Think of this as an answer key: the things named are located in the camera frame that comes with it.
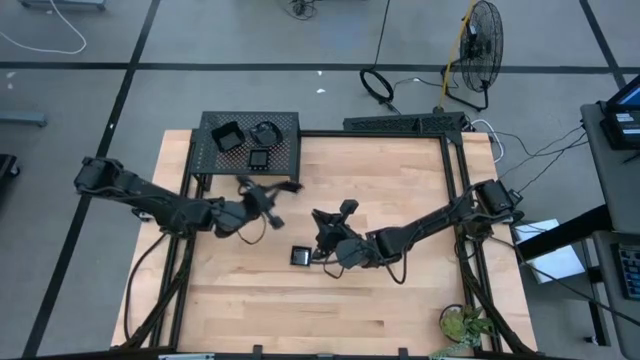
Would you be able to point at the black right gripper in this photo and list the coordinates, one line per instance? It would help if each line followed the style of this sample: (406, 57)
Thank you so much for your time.
(350, 250)

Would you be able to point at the black perforated metal panel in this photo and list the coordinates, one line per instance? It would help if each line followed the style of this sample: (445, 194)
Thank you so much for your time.
(400, 122)

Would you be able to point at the potted succulent plant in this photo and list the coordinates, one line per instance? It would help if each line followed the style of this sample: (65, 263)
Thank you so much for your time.
(457, 325)

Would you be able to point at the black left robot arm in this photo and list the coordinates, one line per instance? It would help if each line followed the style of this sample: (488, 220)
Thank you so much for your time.
(150, 200)

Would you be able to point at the black floor fan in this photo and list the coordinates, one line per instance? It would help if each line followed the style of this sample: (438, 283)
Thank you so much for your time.
(481, 50)

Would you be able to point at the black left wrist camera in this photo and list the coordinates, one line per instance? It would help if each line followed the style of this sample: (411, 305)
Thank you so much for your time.
(257, 199)

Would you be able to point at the black round plastic plate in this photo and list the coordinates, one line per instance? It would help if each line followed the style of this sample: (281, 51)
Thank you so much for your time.
(266, 134)

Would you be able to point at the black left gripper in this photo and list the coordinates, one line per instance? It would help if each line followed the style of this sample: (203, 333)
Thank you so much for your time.
(235, 215)

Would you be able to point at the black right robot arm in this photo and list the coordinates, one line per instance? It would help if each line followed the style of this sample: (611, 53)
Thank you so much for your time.
(435, 225)

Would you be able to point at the black perforated metal shelf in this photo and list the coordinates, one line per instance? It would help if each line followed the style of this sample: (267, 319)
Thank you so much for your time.
(210, 160)

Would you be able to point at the dark keypad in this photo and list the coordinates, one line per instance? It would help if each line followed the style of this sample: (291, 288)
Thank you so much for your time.
(631, 272)

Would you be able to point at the grey equipment cart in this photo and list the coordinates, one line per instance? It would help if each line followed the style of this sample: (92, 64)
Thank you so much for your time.
(615, 190)

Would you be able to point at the black laptop device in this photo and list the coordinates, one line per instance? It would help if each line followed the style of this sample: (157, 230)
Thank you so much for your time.
(622, 127)

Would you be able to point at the black diagonal beam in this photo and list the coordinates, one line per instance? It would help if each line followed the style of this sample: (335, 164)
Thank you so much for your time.
(565, 231)

